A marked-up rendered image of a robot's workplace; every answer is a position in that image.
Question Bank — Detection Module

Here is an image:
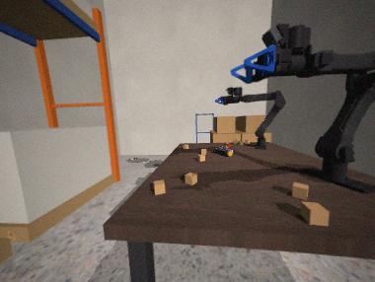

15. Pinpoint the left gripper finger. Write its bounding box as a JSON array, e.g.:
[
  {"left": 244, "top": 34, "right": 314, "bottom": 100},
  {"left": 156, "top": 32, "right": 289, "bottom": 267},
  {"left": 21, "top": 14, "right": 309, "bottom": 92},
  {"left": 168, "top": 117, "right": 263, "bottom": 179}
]
[
  {"left": 244, "top": 45, "right": 275, "bottom": 75},
  {"left": 231, "top": 64, "right": 252, "bottom": 84}
]

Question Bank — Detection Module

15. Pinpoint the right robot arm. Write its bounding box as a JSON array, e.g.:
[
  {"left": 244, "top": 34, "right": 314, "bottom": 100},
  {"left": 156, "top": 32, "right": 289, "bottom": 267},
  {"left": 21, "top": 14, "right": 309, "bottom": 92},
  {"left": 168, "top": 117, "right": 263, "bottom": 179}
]
[{"left": 226, "top": 87, "right": 286, "bottom": 150}]

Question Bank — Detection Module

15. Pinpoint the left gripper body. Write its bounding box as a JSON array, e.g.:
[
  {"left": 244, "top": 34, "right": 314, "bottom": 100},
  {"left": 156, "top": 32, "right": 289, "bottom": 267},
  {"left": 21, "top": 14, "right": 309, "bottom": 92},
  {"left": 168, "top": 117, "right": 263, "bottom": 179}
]
[{"left": 252, "top": 45, "right": 291, "bottom": 83}]

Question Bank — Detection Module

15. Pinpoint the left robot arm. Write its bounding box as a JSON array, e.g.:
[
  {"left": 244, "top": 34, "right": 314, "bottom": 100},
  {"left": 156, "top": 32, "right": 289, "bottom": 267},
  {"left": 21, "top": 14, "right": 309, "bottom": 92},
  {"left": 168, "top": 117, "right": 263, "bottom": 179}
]
[{"left": 262, "top": 24, "right": 375, "bottom": 193}]

